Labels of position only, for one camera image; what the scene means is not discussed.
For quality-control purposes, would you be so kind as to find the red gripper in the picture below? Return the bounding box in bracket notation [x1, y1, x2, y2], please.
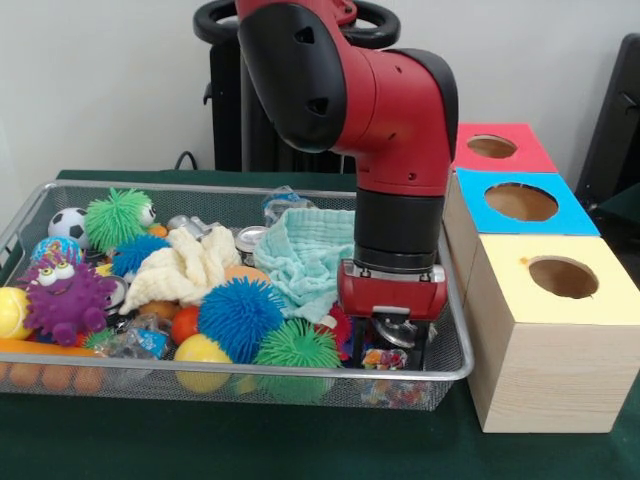
[337, 260, 449, 372]

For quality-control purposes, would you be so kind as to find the cream cloth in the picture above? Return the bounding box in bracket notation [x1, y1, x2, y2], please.
[118, 224, 242, 316]

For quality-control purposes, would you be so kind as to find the blue spiky ball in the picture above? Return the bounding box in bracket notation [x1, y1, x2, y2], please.
[197, 277, 287, 364]

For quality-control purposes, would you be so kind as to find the small soccer ball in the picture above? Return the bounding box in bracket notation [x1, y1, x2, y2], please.
[47, 207, 87, 240]

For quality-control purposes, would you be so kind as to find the mint green cloth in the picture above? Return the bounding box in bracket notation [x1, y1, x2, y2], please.
[253, 207, 357, 321]

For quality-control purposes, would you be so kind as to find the purple spiky monster toy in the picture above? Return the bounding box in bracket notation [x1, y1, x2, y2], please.
[17, 252, 120, 347]

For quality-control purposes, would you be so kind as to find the wooden box with three holes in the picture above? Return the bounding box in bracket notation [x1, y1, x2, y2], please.
[439, 121, 640, 434]

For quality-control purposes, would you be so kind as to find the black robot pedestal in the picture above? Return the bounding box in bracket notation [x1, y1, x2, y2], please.
[192, 0, 401, 174]

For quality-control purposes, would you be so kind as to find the dark green table cloth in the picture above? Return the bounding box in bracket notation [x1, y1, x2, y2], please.
[0, 168, 640, 480]
[597, 183, 640, 221]

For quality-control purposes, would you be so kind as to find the shallow silver mesh bin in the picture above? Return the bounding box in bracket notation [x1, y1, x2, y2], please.
[0, 180, 475, 412]

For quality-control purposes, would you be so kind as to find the orange toy building block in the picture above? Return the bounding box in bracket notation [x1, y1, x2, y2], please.
[0, 338, 110, 394]

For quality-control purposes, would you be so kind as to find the green spiky ball with eyes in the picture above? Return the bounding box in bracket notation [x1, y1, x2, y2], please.
[83, 187, 157, 251]

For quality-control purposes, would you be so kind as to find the multicoloured knotted rag toy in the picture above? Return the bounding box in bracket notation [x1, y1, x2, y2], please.
[360, 348, 407, 372]

